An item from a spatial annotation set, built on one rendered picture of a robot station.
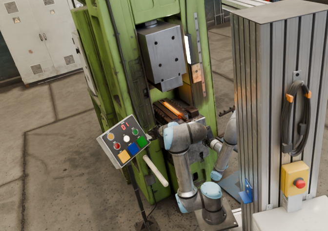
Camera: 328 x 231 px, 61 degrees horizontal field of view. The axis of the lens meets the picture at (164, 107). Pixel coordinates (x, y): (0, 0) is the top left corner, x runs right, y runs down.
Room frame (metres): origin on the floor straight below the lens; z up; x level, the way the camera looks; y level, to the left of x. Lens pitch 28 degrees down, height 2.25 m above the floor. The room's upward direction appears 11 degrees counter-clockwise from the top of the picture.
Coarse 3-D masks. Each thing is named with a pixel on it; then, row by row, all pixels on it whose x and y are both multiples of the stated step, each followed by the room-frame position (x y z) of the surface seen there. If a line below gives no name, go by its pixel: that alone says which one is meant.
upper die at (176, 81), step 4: (176, 76) 2.15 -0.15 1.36; (180, 76) 2.16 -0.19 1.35; (148, 80) 2.35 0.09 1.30; (168, 80) 2.12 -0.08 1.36; (172, 80) 2.13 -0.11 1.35; (176, 80) 2.14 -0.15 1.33; (180, 80) 2.16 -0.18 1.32; (152, 84) 2.28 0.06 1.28; (156, 84) 2.19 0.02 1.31; (160, 84) 2.10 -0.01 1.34; (164, 84) 2.10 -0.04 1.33; (168, 84) 2.11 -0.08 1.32; (172, 84) 2.13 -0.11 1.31; (176, 84) 2.14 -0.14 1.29; (180, 84) 2.15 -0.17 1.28; (160, 88) 2.12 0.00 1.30; (164, 88) 2.10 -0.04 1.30; (168, 88) 2.11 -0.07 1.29; (172, 88) 2.12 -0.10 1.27
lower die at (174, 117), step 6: (156, 102) 2.49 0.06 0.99; (168, 102) 2.44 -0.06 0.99; (162, 108) 2.34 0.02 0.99; (168, 108) 2.29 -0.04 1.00; (180, 108) 2.26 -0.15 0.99; (168, 114) 2.20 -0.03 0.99; (174, 114) 2.18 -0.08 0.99; (186, 114) 2.16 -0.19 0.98; (168, 120) 2.12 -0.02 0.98; (174, 120) 2.11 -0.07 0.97; (180, 120) 2.13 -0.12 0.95
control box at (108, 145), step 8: (128, 120) 1.90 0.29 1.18; (112, 128) 1.80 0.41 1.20; (120, 128) 1.82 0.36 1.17; (128, 128) 1.85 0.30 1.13; (136, 128) 1.88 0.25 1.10; (104, 136) 1.73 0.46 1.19; (120, 136) 1.78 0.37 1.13; (128, 136) 1.81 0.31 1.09; (136, 136) 1.84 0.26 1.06; (144, 136) 1.87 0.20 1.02; (104, 144) 1.69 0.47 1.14; (112, 144) 1.71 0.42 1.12; (120, 144) 1.74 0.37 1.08; (128, 144) 1.77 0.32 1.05; (136, 144) 1.79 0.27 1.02; (112, 152) 1.67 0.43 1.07; (120, 152) 1.69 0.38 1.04; (128, 152) 1.72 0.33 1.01; (112, 160) 1.67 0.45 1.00; (120, 160) 1.65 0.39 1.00; (128, 160) 1.68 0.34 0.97
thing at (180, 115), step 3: (165, 102) 2.42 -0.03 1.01; (168, 105) 2.34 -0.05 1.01; (171, 108) 2.27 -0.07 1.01; (174, 108) 2.26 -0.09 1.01; (174, 111) 2.20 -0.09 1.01; (177, 111) 2.19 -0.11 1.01; (177, 114) 2.15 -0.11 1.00; (180, 114) 2.12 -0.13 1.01; (180, 117) 2.11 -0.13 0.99; (183, 117) 2.06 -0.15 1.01; (183, 120) 2.06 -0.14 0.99; (186, 120) 2.04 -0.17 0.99
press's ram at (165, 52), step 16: (144, 32) 2.17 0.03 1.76; (160, 32) 2.12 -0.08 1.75; (176, 32) 2.17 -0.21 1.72; (144, 48) 2.13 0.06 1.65; (160, 48) 2.11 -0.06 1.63; (176, 48) 2.16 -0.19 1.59; (144, 64) 2.21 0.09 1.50; (160, 64) 2.10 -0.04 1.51; (176, 64) 2.15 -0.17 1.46; (160, 80) 2.09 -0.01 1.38
